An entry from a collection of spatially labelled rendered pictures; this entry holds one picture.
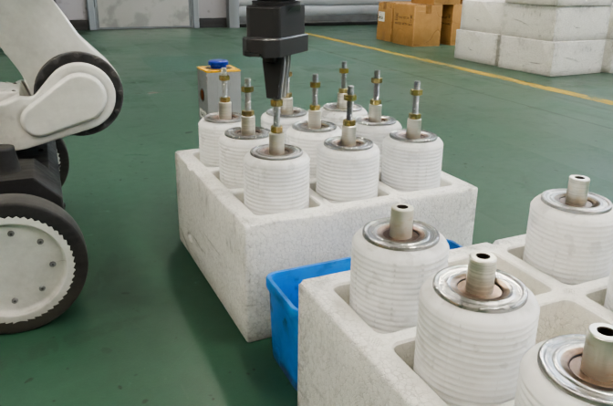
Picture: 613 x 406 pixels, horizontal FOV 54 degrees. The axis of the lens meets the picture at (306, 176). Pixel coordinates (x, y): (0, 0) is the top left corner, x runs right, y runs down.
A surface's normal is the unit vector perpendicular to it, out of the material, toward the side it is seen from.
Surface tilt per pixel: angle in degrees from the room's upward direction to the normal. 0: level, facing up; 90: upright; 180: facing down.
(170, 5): 90
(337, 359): 90
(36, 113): 90
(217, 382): 0
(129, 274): 0
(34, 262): 90
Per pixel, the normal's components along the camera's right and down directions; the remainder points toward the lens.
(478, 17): -0.90, 0.12
